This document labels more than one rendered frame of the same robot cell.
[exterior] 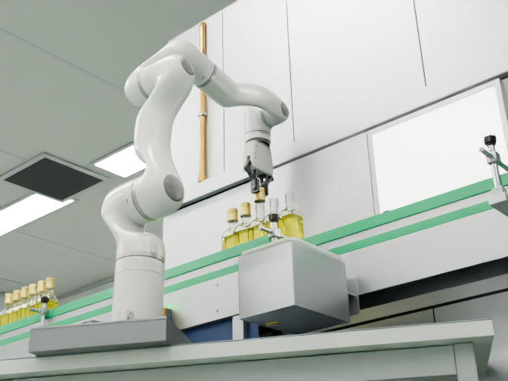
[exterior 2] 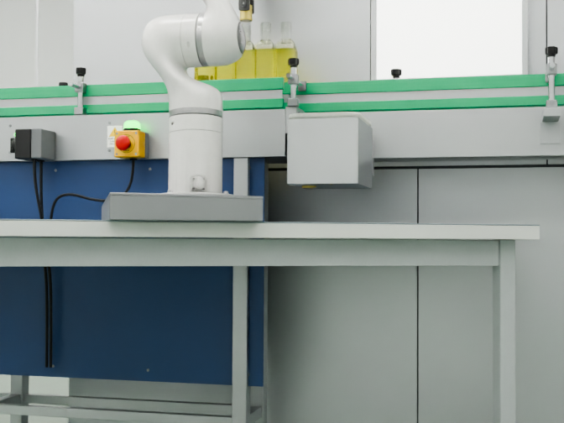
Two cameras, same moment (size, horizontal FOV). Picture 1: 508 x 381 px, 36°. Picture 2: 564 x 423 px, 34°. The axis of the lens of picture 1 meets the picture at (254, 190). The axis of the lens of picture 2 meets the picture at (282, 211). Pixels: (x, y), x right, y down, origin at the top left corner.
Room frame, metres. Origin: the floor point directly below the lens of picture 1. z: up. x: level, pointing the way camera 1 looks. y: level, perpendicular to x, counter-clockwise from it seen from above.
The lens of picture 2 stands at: (-0.13, 1.01, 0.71)
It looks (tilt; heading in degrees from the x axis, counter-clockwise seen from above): 2 degrees up; 334
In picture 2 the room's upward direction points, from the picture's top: straight up
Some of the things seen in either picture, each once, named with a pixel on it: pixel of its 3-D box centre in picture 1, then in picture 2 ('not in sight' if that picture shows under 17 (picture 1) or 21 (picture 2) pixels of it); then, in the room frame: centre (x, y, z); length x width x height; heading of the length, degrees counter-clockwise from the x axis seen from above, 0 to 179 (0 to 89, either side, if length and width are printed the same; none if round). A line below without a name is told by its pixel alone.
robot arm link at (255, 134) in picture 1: (258, 140); not in sight; (2.19, -0.02, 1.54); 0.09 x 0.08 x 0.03; 140
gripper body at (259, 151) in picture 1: (258, 158); not in sight; (2.19, -0.02, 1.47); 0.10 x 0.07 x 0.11; 140
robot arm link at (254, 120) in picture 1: (258, 118); not in sight; (2.19, -0.02, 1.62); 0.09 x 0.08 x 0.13; 52
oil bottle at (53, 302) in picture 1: (48, 313); not in sight; (2.89, 0.81, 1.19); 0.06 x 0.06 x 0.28; 50
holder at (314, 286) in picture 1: (300, 292); (332, 156); (1.86, -0.11, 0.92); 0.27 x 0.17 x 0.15; 140
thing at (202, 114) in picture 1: (202, 97); not in sight; (2.55, 0.19, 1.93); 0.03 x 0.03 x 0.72; 50
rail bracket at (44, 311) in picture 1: (38, 314); not in sight; (2.63, 0.77, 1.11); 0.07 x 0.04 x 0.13; 140
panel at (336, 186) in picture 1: (368, 185); (364, 27); (2.09, -0.34, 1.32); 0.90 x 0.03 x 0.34; 50
